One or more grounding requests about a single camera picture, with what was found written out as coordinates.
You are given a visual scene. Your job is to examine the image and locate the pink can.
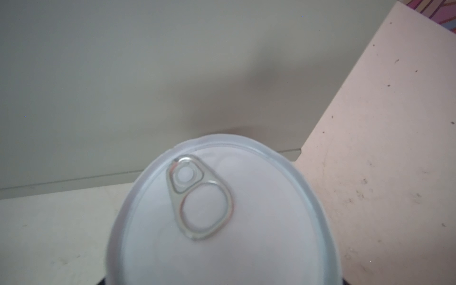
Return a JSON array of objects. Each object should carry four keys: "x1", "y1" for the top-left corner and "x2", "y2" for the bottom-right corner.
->
[{"x1": 104, "y1": 134, "x2": 344, "y2": 285}]

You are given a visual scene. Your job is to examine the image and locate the grey metal cabinet box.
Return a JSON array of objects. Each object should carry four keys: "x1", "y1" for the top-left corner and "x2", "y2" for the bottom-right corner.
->
[{"x1": 1, "y1": 1, "x2": 394, "y2": 199}]

